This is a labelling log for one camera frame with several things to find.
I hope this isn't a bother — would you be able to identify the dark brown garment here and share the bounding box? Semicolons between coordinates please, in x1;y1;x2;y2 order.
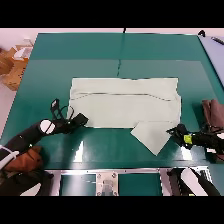
201;98;224;134

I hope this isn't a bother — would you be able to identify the orange-brown garment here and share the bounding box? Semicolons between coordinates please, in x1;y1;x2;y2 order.
2;145;45;173

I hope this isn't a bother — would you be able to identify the brown cardboard box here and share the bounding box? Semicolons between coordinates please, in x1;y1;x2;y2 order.
0;45;30;92

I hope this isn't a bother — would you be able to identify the silver frame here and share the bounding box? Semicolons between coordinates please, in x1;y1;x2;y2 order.
44;167;214;197

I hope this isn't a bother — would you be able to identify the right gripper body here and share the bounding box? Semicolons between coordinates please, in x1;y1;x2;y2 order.
166;123;195;148

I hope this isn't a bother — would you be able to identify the pale cream shirt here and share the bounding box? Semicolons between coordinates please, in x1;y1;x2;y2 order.
67;76;183;157

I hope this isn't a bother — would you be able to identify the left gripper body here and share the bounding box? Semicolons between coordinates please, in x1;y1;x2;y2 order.
70;112;90;128

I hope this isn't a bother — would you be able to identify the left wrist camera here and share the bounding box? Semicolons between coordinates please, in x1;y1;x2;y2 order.
49;98;70;122

